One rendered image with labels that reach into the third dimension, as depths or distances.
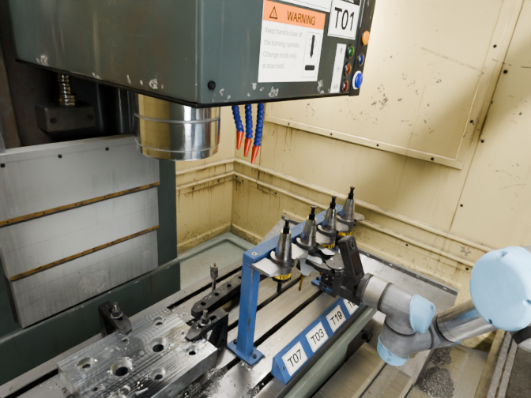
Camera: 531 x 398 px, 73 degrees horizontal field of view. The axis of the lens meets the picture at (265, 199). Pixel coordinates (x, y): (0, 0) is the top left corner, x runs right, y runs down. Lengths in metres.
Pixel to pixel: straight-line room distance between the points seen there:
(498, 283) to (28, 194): 1.04
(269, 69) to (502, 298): 0.48
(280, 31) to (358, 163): 1.11
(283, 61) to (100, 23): 0.28
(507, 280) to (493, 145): 0.88
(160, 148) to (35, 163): 0.49
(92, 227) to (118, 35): 0.72
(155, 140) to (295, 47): 0.28
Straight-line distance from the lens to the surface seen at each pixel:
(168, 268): 1.49
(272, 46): 0.56
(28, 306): 1.26
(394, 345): 0.95
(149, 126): 0.66
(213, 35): 0.48
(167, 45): 0.51
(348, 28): 0.74
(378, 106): 1.55
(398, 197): 1.58
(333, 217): 1.04
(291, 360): 1.05
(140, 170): 1.22
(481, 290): 0.67
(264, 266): 0.87
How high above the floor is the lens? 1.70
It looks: 23 degrees down
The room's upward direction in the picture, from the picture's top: 5 degrees clockwise
